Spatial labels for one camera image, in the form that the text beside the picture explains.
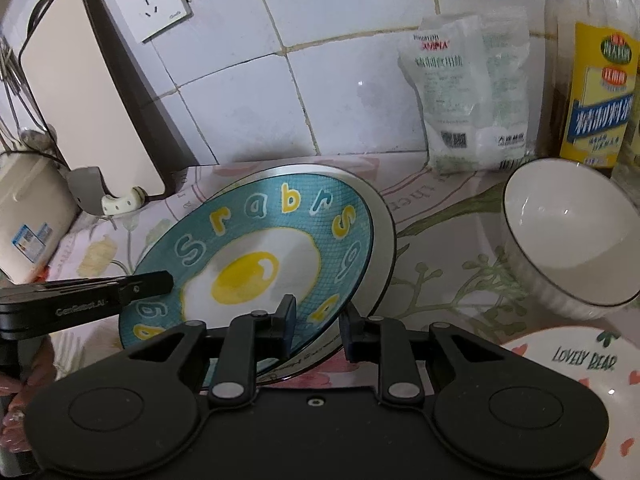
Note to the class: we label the floral tablecloth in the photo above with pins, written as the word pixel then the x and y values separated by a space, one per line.
pixel 450 270

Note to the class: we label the white salt bag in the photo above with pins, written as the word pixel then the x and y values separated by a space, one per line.
pixel 445 95
pixel 507 85

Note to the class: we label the yellow label oil bottle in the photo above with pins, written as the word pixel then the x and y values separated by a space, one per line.
pixel 595 85

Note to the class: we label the person's left hand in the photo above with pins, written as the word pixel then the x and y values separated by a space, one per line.
pixel 15 410

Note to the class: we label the white bear print plate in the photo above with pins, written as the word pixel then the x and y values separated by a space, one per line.
pixel 600 390

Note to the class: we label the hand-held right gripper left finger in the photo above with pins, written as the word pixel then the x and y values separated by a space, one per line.
pixel 284 327

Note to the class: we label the cream rice cooker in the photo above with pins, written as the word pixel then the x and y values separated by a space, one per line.
pixel 30 210

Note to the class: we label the clear vinegar bottle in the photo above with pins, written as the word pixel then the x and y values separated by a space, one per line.
pixel 629 160

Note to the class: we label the white ribbed bowl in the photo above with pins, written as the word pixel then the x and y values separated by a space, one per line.
pixel 560 240

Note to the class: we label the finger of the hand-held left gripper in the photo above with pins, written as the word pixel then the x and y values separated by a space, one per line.
pixel 147 285

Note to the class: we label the white wall socket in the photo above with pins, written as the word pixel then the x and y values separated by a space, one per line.
pixel 150 0

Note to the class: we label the grey cutting board stand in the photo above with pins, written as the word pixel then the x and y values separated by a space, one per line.
pixel 85 187

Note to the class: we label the cream cutting board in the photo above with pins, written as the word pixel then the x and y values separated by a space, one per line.
pixel 90 100

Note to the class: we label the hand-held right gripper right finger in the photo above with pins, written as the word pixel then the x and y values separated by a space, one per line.
pixel 350 332

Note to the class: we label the metal ladle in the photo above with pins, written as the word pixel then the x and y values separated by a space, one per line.
pixel 35 136

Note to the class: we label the blue fried egg plate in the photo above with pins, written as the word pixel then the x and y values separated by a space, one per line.
pixel 260 265

